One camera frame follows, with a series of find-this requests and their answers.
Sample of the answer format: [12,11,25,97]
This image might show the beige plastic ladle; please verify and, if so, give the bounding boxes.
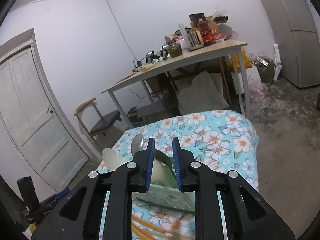
[151,159,165,186]

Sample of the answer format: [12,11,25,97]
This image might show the translucent white rice paddle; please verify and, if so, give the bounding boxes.
[102,148,126,171]

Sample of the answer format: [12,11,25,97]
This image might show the wooden chopstick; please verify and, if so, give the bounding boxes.
[131,215,194,239]
[131,224,170,239]

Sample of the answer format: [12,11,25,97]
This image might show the green perforated utensil holder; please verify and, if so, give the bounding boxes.
[133,163,195,213]

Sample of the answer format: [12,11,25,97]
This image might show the white sack under desk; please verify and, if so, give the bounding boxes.
[176,71,229,115]

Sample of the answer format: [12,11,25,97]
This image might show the long wooden desk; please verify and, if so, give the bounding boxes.
[102,40,251,128]

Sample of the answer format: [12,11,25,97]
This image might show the wooden chair black seat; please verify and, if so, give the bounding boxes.
[74,98,121,151]

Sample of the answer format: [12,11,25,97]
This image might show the jar of green pickles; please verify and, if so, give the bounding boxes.
[167,41,183,58]

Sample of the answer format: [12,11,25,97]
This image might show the yellow plastic bag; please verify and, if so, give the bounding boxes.
[234,47,252,72]

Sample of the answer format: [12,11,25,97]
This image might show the red drink bottle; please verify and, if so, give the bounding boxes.
[197,18,212,46]

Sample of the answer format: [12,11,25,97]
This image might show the white panel door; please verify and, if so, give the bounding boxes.
[1,48,88,191]

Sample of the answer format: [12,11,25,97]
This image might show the grey refrigerator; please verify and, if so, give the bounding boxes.
[261,0,319,88]

